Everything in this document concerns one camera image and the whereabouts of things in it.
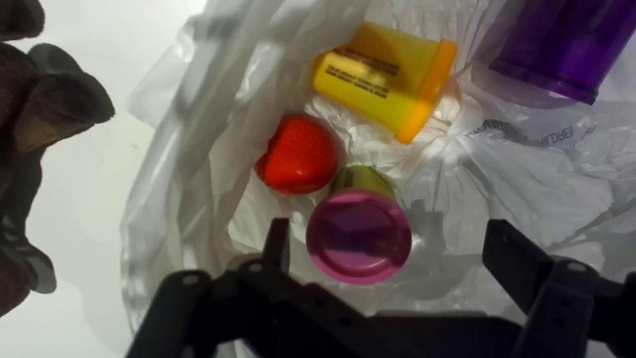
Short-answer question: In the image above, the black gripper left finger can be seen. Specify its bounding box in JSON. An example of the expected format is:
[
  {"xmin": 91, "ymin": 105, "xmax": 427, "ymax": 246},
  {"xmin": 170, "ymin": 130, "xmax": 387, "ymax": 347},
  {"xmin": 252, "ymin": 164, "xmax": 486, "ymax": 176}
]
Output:
[{"xmin": 262, "ymin": 216, "xmax": 289, "ymax": 270}]

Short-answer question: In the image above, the white plastic bag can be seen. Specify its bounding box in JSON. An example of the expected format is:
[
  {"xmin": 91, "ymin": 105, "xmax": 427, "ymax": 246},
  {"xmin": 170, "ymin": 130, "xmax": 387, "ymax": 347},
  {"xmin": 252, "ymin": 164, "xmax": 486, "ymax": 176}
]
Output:
[{"xmin": 121, "ymin": 0, "xmax": 633, "ymax": 317}]

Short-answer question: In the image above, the pink lid play-doh tub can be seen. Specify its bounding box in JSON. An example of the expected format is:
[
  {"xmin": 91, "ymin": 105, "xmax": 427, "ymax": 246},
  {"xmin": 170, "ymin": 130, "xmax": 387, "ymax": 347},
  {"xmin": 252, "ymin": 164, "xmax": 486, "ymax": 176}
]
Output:
[{"xmin": 305, "ymin": 164, "xmax": 411, "ymax": 284}]

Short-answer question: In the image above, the small orange lid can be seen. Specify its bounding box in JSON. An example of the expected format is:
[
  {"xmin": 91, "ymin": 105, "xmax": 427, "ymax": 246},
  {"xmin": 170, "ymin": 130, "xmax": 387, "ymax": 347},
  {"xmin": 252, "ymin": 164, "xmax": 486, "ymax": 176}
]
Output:
[{"xmin": 254, "ymin": 112, "xmax": 339, "ymax": 194}]

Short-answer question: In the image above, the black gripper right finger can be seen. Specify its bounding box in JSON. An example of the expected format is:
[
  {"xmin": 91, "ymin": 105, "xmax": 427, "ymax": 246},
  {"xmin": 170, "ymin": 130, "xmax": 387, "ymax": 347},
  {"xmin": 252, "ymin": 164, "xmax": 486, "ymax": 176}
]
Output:
[{"xmin": 480, "ymin": 218, "xmax": 552, "ymax": 311}]

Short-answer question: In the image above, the yellow play-doh tub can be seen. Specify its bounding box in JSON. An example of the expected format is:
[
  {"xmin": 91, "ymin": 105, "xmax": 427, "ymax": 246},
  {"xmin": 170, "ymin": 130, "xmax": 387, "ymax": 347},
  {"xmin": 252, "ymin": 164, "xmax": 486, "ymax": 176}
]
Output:
[{"xmin": 311, "ymin": 21, "xmax": 456, "ymax": 142}]

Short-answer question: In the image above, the brown plush toy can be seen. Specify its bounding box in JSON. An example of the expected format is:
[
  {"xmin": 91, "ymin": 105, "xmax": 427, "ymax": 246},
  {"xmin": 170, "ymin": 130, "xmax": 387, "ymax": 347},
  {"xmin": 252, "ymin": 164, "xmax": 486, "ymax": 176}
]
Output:
[{"xmin": 0, "ymin": 0, "xmax": 115, "ymax": 315}]

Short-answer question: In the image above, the purple play-doh tub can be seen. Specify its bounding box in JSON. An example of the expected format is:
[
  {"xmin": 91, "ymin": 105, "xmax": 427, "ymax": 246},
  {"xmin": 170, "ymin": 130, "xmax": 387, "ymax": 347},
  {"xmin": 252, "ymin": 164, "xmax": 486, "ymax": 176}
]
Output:
[{"xmin": 490, "ymin": 0, "xmax": 636, "ymax": 105}]

